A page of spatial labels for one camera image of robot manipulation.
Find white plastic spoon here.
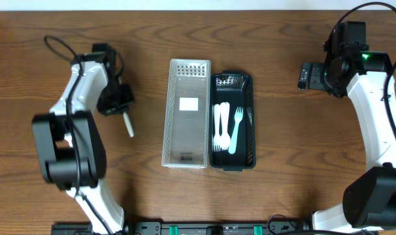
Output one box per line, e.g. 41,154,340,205
123,111,135,138

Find mint green plastic fork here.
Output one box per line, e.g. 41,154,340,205
228,107,244,155

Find dark green plastic basket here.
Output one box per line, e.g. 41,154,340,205
209,70,256,172

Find pale pink plastic fork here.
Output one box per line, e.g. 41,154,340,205
225,102,231,150

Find white plastic fork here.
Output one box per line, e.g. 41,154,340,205
213,104,221,152
220,102,227,150

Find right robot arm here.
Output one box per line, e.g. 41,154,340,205
297,21,396,233

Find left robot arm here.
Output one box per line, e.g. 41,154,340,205
31,43,135,234

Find clear perforated plastic basket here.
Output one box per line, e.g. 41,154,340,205
161,59,211,168

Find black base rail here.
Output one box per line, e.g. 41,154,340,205
50,221,378,235

